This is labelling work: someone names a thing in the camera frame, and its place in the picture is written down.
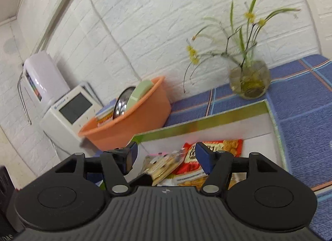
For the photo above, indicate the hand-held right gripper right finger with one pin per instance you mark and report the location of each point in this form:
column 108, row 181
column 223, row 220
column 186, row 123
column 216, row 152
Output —
column 205, row 156

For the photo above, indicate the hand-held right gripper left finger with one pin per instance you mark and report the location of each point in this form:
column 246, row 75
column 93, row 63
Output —
column 133, row 152

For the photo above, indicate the red snack packet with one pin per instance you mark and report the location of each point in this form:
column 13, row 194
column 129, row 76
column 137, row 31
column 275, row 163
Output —
column 186, row 158

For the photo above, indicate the green cardboard box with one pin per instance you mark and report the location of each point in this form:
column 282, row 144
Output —
column 228, row 130

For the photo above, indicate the orange plastic basin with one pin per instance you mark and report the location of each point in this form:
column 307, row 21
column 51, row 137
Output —
column 140, row 124

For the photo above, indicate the clear cracker packet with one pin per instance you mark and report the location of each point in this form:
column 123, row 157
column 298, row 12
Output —
column 163, row 164

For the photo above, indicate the orange printed packet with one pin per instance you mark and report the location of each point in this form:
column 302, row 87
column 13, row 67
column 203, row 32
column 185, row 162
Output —
column 105, row 119

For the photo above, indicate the metal bowl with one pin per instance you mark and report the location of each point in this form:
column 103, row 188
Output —
column 122, row 103

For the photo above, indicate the pale green plate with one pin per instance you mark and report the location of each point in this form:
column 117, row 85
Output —
column 141, row 90

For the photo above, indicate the white machine with screen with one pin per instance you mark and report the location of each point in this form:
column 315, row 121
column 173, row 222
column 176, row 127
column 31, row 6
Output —
column 57, row 124

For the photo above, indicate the round glass vase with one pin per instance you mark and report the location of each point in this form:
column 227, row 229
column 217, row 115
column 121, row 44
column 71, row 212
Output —
column 250, row 82

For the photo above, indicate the blue plaid tablecloth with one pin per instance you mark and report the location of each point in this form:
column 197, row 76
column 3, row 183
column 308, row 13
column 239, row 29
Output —
column 306, row 132

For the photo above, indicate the white water purifier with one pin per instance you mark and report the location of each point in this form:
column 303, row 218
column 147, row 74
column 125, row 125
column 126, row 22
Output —
column 44, row 75

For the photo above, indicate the yellow flower plant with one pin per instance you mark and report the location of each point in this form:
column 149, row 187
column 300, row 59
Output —
column 242, row 38

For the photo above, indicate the white wall pipe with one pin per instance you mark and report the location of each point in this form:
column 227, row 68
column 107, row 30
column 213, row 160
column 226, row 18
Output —
column 55, row 10

